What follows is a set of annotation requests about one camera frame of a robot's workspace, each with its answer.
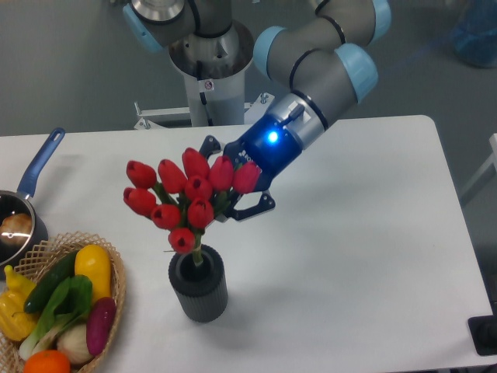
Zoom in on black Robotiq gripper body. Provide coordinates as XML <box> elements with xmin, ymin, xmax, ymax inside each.
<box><xmin>223</xmin><ymin>116</ymin><xmax>303</xmax><ymax>192</ymax></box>

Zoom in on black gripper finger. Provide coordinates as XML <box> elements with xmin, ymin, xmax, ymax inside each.
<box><xmin>199</xmin><ymin>135</ymin><xmax>225</xmax><ymax>159</ymax></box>
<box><xmin>224</xmin><ymin>190</ymin><xmax>276</xmax><ymax>221</ymax></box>

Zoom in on red tulip bouquet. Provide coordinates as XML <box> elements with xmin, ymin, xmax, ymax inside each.
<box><xmin>123</xmin><ymin>148</ymin><xmax>261</xmax><ymax>268</ymax></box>

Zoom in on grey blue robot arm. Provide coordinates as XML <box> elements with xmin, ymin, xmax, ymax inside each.
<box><xmin>123</xmin><ymin>1</ymin><xmax>391</xmax><ymax>221</ymax></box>

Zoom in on dark grey ribbed vase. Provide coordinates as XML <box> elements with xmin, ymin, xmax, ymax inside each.
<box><xmin>168</xmin><ymin>245</ymin><xmax>228</xmax><ymax>323</ymax></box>

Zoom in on yellow squash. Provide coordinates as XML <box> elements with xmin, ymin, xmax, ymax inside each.
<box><xmin>75</xmin><ymin>244</ymin><xmax>111</xmax><ymax>304</ymax></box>

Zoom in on green cucumber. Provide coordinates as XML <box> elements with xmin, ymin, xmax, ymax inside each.
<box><xmin>24</xmin><ymin>250</ymin><xmax>78</xmax><ymax>314</ymax></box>

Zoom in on purple eggplant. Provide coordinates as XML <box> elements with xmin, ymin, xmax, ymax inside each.
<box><xmin>86</xmin><ymin>297</ymin><xmax>116</xmax><ymax>356</ymax></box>

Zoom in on green bok choy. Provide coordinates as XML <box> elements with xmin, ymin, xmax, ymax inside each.
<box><xmin>19</xmin><ymin>275</ymin><xmax>92</xmax><ymax>361</ymax></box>

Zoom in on bread roll in pan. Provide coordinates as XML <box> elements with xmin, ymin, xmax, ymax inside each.
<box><xmin>1</xmin><ymin>213</ymin><xmax>33</xmax><ymax>247</ymax></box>

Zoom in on blue bag in background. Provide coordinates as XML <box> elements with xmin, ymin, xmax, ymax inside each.
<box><xmin>451</xmin><ymin>0</ymin><xmax>496</xmax><ymax>68</ymax></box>

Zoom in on white garlic bulb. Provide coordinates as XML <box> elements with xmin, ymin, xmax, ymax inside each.
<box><xmin>57</xmin><ymin>323</ymin><xmax>93</xmax><ymax>365</ymax></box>

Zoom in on black device at table edge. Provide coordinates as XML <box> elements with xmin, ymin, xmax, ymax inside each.
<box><xmin>467</xmin><ymin>315</ymin><xmax>496</xmax><ymax>356</ymax></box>

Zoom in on yellow bell pepper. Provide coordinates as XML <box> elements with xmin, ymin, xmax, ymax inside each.
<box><xmin>1</xmin><ymin>265</ymin><xmax>38</xmax><ymax>342</ymax></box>

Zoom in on orange fruit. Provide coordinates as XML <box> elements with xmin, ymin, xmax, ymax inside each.
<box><xmin>23</xmin><ymin>350</ymin><xmax>71</xmax><ymax>373</ymax></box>

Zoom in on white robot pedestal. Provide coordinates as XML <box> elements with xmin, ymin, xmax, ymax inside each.
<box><xmin>134</xmin><ymin>20</ymin><xmax>274</xmax><ymax>129</ymax></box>

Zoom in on blue handled saucepan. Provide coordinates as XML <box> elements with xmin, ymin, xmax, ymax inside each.
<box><xmin>1</xmin><ymin>127</ymin><xmax>65</xmax><ymax>269</ymax></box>

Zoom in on white furniture frame at right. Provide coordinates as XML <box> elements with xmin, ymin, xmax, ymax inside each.
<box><xmin>459</xmin><ymin>134</ymin><xmax>496</xmax><ymax>207</ymax></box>

